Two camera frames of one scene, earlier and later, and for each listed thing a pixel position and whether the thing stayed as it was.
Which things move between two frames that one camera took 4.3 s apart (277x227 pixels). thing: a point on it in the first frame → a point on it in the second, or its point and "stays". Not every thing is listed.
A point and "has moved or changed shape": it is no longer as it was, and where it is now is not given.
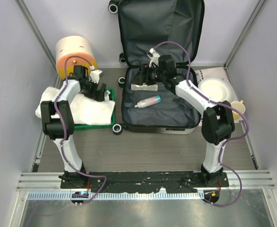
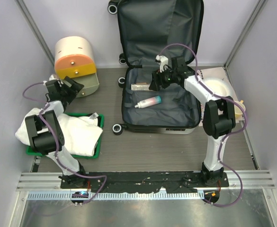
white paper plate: [217, 89] stays
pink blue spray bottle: [148, 101] stays
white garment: [87, 110] → [81, 135]
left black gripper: [99, 97] → [73, 90]
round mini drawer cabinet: [74, 50] has moved or changed shape
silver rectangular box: [144, 87] stays
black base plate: [144, 181] stays
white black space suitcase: [174, 28] stays
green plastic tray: [84, 126] → [30, 151]
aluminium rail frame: [251, 179] stays
